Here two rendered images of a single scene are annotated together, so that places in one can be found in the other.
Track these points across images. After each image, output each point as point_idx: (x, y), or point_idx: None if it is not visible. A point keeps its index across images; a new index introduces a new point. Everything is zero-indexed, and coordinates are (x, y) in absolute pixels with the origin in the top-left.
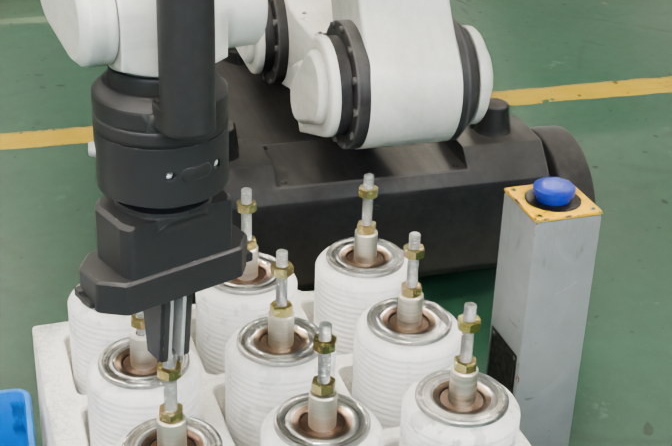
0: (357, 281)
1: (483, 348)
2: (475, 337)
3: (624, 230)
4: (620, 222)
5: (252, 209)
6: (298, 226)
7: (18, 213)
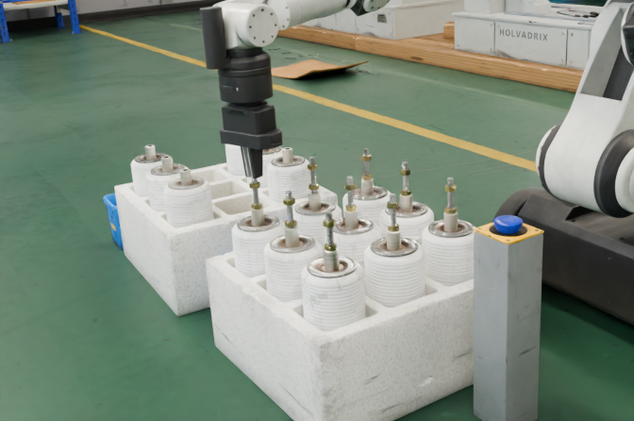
0: (425, 231)
1: (620, 385)
2: (630, 380)
3: None
4: None
5: (403, 173)
6: (567, 249)
7: None
